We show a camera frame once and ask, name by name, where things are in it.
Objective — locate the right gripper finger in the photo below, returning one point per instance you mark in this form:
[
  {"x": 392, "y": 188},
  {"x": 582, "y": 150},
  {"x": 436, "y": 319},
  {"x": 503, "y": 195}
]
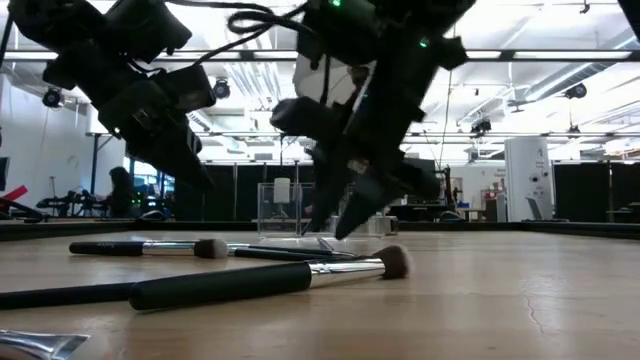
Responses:
[
  {"x": 367, "y": 200},
  {"x": 330, "y": 185}
]

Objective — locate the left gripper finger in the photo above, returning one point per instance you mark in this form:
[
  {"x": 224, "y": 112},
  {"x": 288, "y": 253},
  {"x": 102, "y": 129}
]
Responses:
[{"x": 170, "y": 150}]

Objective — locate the clear acrylic brush organizer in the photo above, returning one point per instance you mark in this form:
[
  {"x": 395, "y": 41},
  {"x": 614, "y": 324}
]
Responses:
[{"x": 270, "y": 215}]

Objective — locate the eyebrow comb makeup brush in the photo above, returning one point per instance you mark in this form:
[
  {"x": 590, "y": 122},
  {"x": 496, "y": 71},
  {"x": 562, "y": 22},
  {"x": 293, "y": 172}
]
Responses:
[{"x": 270, "y": 255}]

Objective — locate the medium fluffy makeup brush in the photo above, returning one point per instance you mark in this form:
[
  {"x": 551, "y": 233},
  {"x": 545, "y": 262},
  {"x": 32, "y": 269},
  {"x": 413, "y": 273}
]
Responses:
[{"x": 110, "y": 248}]

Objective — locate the large fluffy makeup brush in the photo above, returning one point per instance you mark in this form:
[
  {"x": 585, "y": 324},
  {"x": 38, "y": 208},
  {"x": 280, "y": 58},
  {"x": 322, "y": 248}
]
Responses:
[{"x": 225, "y": 285}]

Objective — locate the thin pointed-tip makeup brush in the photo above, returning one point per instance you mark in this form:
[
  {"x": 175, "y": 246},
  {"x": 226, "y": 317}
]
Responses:
[{"x": 60, "y": 296}]

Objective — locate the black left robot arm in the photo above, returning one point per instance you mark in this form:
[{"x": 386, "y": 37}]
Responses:
[{"x": 60, "y": 25}]

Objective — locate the black round ceiling fixture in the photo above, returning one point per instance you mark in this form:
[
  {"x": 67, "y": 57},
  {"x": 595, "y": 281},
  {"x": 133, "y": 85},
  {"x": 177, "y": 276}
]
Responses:
[
  {"x": 221, "y": 89},
  {"x": 576, "y": 91},
  {"x": 52, "y": 97}
]

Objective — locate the black partition panel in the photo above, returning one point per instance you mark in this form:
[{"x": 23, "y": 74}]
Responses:
[
  {"x": 585, "y": 192},
  {"x": 235, "y": 195}
]

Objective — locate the black curved rod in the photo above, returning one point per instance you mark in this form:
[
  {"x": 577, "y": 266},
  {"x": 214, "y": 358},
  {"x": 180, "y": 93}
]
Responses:
[{"x": 25, "y": 209}]

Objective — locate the white printed kiosk column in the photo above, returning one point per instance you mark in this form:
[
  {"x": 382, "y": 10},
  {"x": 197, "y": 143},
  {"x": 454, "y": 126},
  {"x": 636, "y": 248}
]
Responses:
[{"x": 527, "y": 180}]

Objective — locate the black frame clamp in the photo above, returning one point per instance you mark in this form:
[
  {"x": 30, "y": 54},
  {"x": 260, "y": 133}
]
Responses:
[
  {"x": 452, "y": 217},
  {"x": 152, "y": 216}
]

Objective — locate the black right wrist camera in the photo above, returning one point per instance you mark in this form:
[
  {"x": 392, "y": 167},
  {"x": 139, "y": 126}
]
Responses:
[{"x": 305, "y": 120}]

